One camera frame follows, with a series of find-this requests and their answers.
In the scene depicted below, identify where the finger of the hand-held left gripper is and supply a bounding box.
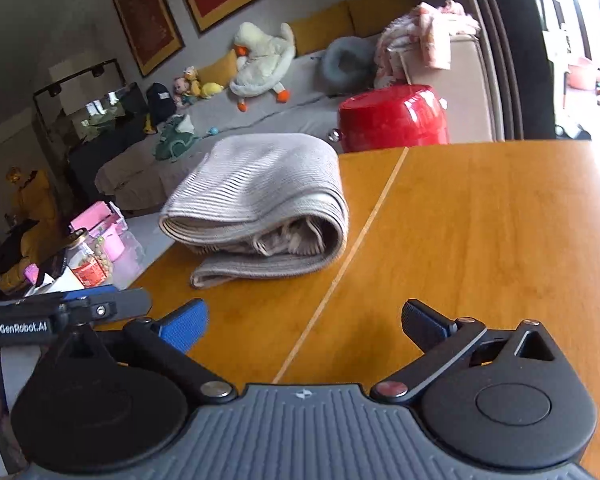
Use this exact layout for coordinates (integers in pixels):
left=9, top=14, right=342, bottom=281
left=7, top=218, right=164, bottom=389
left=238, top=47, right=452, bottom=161
left=62, top=288, right=152, bottom=321

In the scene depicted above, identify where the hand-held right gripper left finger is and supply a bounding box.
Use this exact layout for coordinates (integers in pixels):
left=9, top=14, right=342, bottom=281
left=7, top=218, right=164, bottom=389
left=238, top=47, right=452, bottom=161
left=45, top=299, right=236, bottom=404

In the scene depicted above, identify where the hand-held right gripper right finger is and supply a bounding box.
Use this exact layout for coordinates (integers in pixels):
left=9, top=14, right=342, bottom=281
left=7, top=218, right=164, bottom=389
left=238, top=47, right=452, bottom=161
left=372, top=299, right=557, bottom=404

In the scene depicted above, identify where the striped beige knit garment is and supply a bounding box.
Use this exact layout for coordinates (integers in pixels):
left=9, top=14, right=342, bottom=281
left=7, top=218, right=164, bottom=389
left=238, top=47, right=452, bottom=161
left=159, top=132, right=350, bottom=290

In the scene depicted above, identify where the person's left forearm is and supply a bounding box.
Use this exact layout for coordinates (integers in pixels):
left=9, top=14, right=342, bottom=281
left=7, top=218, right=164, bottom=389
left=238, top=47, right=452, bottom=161
left=0, top=346, right=44, bottom=477

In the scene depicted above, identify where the clear plastic container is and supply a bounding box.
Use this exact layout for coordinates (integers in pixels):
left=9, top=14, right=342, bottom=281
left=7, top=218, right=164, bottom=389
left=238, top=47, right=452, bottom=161
left=107, top=229, right=146, bottom=289

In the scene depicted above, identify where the glass jar with red label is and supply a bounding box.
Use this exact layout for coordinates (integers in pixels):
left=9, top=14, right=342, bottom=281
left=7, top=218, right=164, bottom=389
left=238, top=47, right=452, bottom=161
left=62, top=228, right=112, bottom=289

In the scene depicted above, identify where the pink box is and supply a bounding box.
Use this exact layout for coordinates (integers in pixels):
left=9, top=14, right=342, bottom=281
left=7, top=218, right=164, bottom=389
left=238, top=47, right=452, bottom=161
left=70, top=200, right=129, bottom=262

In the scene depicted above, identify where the yellow jacket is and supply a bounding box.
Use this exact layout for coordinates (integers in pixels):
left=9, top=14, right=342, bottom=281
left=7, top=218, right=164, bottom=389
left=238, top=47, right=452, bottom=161
left=0, top=169, right=64, bottom=296

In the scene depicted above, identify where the green plush toy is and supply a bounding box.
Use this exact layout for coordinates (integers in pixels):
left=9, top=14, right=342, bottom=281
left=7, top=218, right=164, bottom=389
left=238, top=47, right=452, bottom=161
left=152, top=114, right=197, bottom=162

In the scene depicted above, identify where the black framed glass tank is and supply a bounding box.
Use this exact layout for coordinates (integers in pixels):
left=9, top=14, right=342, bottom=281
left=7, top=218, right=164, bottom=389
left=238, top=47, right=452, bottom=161
left=32, top=58, right=149, bottom=162

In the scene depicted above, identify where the black plush bag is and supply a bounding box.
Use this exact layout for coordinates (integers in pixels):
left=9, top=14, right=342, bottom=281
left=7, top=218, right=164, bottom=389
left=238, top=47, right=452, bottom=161
left=144, top=82, right=176, bottom=127

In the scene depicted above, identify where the red round stool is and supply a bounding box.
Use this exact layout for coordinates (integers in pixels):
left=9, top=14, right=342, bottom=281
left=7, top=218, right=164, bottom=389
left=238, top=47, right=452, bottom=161
left=337, top=84, right=451, bottom=155

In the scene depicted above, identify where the small doll plush toy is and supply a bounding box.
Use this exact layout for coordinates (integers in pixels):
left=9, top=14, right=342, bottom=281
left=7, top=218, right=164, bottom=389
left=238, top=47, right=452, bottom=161
left=172, top=66, right=204, bottom=107

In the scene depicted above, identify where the grey covered sofa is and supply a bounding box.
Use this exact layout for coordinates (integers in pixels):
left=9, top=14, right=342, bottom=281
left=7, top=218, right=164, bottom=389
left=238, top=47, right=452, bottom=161
left=95, top=0, right=497, bottom=212

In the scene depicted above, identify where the yellow throw pillow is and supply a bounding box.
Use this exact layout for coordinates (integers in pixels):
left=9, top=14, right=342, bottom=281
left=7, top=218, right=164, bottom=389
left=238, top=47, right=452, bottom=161
left=197, top=50, right=239, bottom=89

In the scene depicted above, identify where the grey neck pillow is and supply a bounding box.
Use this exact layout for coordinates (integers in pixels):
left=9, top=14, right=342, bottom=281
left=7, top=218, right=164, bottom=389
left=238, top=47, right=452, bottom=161
left=316, top=36, right=379, bottom=96

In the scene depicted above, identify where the white goose plush toy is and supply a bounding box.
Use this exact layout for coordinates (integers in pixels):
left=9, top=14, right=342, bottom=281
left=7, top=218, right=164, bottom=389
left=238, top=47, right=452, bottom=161
left=228, top=21, right=297, bottom=113

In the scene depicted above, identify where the beige curtain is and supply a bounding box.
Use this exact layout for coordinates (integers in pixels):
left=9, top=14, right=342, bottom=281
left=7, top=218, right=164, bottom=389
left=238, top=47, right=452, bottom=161
left=457, top=0, right=557, bottom=142

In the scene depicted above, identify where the pink patterned blanket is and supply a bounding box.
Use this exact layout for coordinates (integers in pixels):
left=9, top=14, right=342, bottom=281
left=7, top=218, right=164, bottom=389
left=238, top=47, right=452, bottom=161
left=372, top=0, right=481, bottom=89

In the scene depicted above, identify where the pinkish red basin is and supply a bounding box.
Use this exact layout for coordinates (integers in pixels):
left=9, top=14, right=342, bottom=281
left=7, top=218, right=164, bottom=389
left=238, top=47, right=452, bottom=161
left=567, top=57, right=599, bottom=92

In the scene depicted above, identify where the yellow back cushion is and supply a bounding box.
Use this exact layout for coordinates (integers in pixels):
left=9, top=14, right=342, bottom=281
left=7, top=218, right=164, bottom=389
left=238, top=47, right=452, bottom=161
left=287, top=2, right=356, bottom=57
left=347, top=0, right=424, bottom=39

